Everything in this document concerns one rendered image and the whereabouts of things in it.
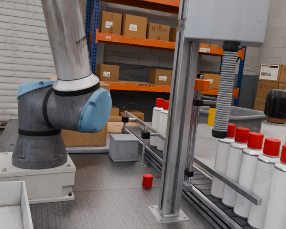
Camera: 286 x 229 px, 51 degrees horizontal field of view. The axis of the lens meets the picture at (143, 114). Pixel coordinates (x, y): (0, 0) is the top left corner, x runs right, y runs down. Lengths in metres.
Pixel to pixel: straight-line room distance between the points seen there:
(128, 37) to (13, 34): 1.74
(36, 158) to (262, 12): 0.64
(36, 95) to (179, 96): 0.37
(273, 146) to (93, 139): 0.82
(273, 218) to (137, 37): 4.14
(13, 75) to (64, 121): 4.30
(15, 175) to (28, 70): 4.26
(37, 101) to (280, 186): 0.60
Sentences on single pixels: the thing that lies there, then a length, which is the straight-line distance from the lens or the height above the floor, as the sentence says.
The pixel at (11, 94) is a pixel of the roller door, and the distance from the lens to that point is 5.08.
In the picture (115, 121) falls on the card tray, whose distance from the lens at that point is 1.95.
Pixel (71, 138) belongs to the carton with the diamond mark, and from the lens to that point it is 1.30.
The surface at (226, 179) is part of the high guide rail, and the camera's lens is 0.78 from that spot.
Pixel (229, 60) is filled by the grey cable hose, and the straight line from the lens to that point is 0.66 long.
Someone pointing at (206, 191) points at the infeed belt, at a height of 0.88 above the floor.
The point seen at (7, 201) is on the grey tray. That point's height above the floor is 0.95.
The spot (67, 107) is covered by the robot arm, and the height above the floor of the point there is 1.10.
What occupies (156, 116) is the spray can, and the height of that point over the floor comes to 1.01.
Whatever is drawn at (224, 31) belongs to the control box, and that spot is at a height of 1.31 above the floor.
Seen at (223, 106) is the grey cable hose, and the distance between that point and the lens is 0.67.
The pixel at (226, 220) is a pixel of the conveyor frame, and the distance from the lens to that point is 0.78.
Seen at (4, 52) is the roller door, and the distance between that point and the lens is 5.03.
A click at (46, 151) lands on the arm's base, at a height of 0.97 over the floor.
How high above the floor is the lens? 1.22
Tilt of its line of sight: 10 degrees down
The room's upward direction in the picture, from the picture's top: 5 degrees clockwise
